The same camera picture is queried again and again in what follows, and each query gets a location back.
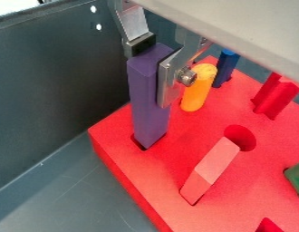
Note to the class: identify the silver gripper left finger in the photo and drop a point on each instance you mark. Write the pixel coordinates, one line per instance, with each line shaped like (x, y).
(129, 18)

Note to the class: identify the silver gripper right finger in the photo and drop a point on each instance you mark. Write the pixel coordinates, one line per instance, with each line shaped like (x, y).
(175, 67)

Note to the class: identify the purple rectangular block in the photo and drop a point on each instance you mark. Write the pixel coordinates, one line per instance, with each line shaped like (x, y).
(151, 118)

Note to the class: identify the red foam peg board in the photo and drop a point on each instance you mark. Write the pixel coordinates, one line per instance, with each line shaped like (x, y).
(251, 191)

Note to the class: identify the yellow orange cylinder block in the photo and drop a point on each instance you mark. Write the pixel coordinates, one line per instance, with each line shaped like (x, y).
(195, 93)

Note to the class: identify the blue rounded block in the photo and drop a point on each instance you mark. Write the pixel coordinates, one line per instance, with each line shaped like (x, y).
(225, 65)

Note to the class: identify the red star block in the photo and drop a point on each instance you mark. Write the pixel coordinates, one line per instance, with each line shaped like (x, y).
(275, 95)

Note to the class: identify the pink red rectangular block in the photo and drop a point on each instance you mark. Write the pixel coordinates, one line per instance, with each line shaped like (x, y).
(208, 170)

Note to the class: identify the green triangular block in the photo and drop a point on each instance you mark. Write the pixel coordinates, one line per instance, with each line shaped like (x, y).
(291, 174)

